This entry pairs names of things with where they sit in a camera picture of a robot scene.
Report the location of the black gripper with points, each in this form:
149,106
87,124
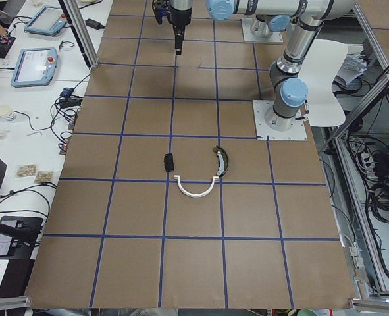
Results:
180,18

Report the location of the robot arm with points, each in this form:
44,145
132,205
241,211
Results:
290,91
265,25

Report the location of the black power adapter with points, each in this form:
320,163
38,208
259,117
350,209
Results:
94,24

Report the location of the black flat plastic part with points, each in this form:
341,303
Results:
168,162

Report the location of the far blue teach pendant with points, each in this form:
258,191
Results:
49,21

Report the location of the blue teach pendant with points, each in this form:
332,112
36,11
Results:
49,21
35,67

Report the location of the dark green brake shoe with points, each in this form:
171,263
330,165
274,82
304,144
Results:
223,160

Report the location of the white plastic chair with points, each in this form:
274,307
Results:
319,69

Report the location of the near blue teach pendant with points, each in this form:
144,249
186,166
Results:
35,67

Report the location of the white paper cup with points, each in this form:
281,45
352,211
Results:
7,113

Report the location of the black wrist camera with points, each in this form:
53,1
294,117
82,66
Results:
160,10

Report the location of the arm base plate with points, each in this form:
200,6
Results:
275,38
270,126

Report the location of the aluminium frame post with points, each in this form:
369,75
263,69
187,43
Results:
80,32

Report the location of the white curved plastic bracket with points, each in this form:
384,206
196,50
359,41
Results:
195,190

